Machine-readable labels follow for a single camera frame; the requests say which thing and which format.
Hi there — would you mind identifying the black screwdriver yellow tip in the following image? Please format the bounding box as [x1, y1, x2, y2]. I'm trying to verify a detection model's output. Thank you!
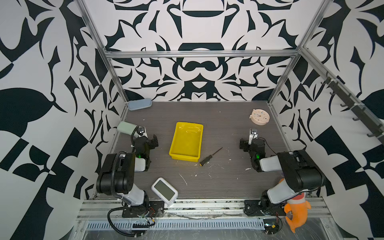
[199, 148, 222, 167]

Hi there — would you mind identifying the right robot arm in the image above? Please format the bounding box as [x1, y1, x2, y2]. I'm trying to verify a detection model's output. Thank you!
[240, 138, 326, 216]

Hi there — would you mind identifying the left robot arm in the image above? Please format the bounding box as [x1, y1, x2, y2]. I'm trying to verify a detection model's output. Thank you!
[96, 135, 159, 218]

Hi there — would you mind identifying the yellow plastic bin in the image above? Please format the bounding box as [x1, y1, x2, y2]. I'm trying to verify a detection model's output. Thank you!
[169, 122, 204, 163]

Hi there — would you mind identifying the green glasses case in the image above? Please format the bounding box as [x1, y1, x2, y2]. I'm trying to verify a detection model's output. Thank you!
[117, 121, 137, 135]

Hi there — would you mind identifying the pink round alarm clock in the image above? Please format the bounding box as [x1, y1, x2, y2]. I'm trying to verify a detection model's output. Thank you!
[249, 109, 270, 126]

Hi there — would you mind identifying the white digital display device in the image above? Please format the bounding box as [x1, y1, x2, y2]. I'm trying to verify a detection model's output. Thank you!
[151, 177, 179, 207]

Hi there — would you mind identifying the orange plush toy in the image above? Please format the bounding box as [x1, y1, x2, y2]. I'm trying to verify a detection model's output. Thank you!
[279, 179, 312, 233]

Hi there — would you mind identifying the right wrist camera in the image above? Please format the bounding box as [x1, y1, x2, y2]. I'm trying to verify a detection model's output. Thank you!
[248, 129, 259, 145]

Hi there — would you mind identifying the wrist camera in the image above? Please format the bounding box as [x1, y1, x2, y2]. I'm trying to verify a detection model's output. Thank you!
[248, 129, 259, 145]
[137, 127, 148, 137]

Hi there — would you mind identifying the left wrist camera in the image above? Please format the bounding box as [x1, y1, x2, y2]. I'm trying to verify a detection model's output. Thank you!
[137, 127, 148, 137]

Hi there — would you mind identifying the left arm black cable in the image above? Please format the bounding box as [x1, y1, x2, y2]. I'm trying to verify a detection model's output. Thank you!
[107, 206, 155, 238]

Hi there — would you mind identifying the white slotted cable duct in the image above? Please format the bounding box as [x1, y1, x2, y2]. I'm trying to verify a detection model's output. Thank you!
[87, 219, 265, 231]

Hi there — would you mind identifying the black wall hook rack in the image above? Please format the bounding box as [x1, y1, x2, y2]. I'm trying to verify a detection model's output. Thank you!
[322, 71, 384, 145]

